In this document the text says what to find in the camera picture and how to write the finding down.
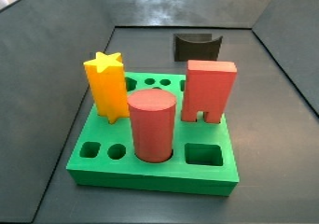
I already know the yellow star block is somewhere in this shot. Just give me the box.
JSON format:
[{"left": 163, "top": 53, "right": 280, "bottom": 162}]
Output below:
[{"left": 84, "top": 52, "right": 129, "bottom": 124}]

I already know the black curved cradle stand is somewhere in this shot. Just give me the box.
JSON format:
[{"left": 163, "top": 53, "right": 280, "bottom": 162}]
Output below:
[{"left": 173, "top": 34, "right": 223, "bottom": 62}]

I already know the red arch block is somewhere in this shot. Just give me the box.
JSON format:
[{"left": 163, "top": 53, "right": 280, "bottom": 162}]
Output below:
[{"left": 181, "top": 60, "right": 236, "bottom": 123}]

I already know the green shape sorter base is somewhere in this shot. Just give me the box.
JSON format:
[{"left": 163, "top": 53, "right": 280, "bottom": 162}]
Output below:
[{"left": 65, "top": 72, "right": 239, "bottom": 196}]

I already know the red cylinder block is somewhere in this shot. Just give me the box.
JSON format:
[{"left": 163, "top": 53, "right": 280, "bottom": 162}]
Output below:
[{"left": 128, "top": 89, "right": 177, "bottom": 162}]

